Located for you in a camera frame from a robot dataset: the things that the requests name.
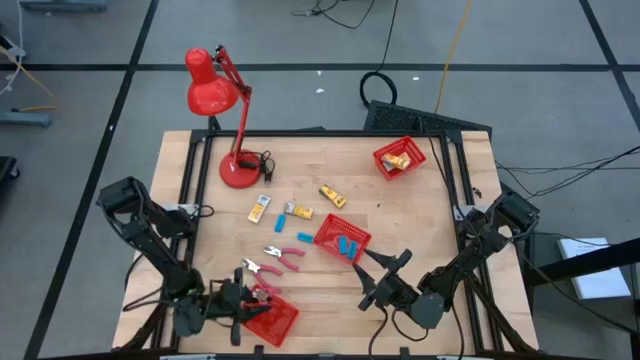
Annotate black floor cables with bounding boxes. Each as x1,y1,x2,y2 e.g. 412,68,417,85
494,144,640,201

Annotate black bar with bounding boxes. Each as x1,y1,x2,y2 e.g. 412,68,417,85
524,238,640,286

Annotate black coiled floor cable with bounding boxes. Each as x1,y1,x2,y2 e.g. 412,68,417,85
359,0,401,109

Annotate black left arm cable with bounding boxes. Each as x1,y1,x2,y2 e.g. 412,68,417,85
122,249,171,314

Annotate red desk lamp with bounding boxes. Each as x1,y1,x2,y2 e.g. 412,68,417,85
184,44,264,190

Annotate white cable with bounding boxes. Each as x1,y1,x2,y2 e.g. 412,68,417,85
0,0,26,96

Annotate white paper stack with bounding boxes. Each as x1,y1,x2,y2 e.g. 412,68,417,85
556,237,632,300

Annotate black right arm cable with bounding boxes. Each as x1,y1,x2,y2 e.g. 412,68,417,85
367,304,431,360

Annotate black aluminium table frame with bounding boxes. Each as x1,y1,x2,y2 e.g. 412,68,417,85
119,127,539,360

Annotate black perforated panel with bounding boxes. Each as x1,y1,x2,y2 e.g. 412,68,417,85
363,99,494,139

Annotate red plastic basket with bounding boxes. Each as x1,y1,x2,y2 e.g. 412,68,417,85
242,284,300,349
372,135,428,182
313,213,373,265

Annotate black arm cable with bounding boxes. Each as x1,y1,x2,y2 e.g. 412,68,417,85
122,249,171,314
367,304,431,360

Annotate yellow green crayon box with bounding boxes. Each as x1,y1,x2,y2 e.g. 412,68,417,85
318,183,348,210
283,201,315,221

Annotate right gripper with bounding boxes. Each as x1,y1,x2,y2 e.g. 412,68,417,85
352,248,421,312

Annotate black lamp cable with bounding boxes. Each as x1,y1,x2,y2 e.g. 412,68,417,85
239,149,277,185

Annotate yellow floor cable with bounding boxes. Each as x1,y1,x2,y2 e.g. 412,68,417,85
0,44,59,114

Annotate plastic-wrapped yellow crayon box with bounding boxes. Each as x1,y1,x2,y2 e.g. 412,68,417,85
380,152,412,172
246,193,272,225

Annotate grey stand foot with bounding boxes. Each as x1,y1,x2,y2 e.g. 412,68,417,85
19,0,109,14
0,110,53,129

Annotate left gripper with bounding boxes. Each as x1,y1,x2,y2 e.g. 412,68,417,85
202,267,274,347

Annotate black object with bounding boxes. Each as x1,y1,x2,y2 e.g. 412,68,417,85
0,155,21,194

